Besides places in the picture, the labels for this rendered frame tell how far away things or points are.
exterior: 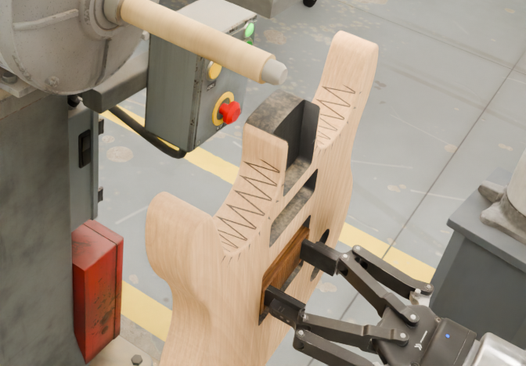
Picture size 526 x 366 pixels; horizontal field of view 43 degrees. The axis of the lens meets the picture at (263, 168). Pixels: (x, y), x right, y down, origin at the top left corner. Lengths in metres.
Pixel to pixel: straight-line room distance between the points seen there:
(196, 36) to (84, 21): 0.13
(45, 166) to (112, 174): 1.39
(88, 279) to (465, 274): 0.80
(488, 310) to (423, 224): 1.03
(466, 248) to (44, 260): 0.86
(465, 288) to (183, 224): 1.14
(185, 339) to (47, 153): 0.52
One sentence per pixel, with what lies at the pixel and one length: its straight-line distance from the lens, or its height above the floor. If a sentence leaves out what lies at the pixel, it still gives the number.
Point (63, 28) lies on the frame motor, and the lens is 0.76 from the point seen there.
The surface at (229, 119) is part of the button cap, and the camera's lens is 1.10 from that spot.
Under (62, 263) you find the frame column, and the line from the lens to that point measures 1.29.
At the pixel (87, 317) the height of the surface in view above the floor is 0.47.
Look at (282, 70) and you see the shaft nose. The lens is 0.68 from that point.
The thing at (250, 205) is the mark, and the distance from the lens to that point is 0.61.
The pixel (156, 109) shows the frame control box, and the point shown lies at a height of 0.97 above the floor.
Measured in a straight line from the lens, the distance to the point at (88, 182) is 1.28.
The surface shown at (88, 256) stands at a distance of 1.34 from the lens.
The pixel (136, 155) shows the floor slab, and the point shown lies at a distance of 2.58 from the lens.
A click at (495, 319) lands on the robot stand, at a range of 1.58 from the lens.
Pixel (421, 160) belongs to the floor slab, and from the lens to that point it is 2.88.
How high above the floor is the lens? 1.59
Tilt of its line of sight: 38 degrees down
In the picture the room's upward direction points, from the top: 11 degrees clockwise
